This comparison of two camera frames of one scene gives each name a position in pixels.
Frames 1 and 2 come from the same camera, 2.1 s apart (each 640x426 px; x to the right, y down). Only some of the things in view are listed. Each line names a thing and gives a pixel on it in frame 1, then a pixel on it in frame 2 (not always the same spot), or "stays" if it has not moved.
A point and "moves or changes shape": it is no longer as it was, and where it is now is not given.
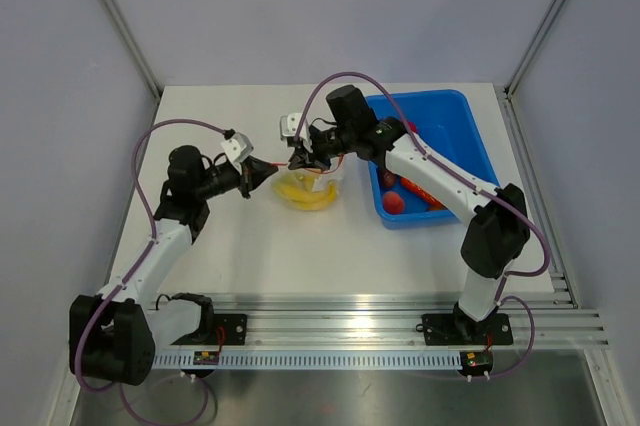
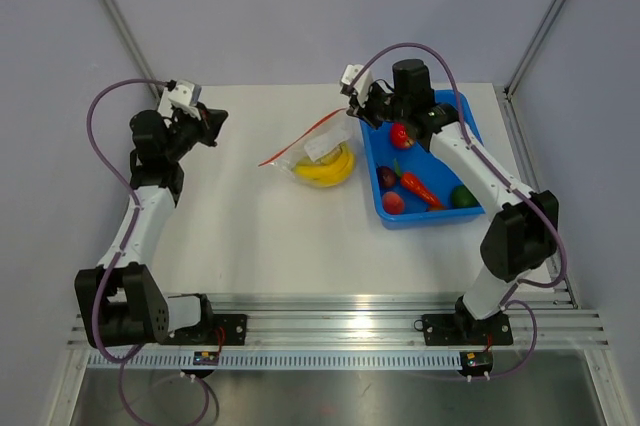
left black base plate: (227, 329) stays
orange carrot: (428, 201) stays
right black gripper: (303, 157) -> (364, 111)
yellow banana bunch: (298, 189) -> (331, 170)
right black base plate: (451, 329) stays
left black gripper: (253, 171) -> (209, 126)
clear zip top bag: (336, 196) moves or changes shape
